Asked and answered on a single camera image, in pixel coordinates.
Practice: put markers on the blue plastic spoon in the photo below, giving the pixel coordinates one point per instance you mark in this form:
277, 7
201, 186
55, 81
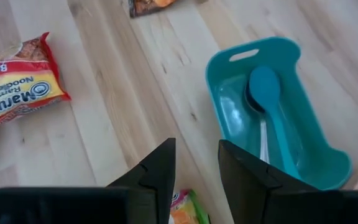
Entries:
264, 87

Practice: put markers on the red yellow beef ramen packet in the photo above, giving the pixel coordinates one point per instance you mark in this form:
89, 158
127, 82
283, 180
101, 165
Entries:
17, 90

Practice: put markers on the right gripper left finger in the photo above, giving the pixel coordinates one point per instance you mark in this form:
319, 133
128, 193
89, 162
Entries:
89, 205

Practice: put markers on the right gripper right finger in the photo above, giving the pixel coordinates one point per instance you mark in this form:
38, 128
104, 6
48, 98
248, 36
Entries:
275, 205

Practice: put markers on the metal spoon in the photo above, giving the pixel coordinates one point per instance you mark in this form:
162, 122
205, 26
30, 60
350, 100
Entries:
263, 146

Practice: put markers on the lime chili shrimp ramen packet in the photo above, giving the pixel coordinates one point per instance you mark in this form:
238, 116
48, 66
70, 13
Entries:
185, 211

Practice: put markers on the orange snack packet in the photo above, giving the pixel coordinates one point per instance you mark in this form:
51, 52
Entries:
148, 7

